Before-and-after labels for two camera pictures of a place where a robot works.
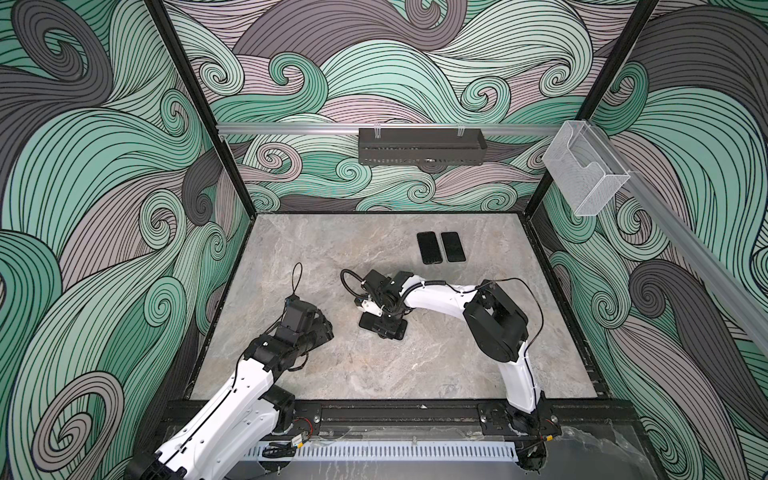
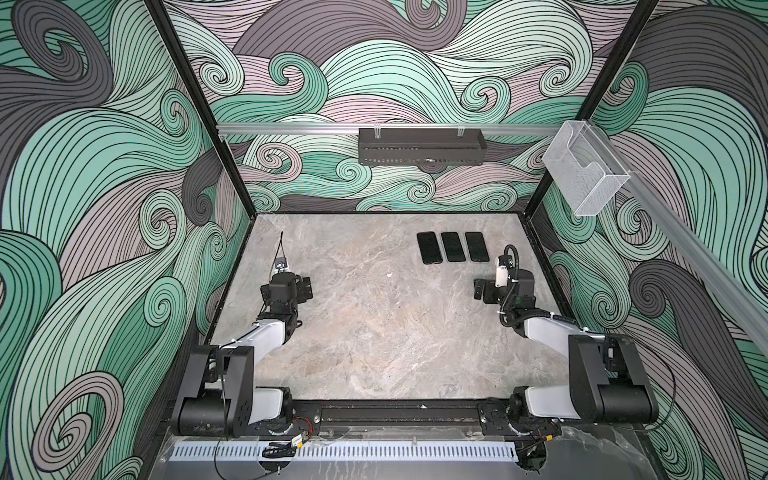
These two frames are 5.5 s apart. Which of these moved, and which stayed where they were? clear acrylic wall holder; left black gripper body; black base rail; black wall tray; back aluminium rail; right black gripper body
Moved: right black gripper body; left black gripper body
Stayed: black wall tray; clear acrylic wall holder; back aluminium rail; black base rail
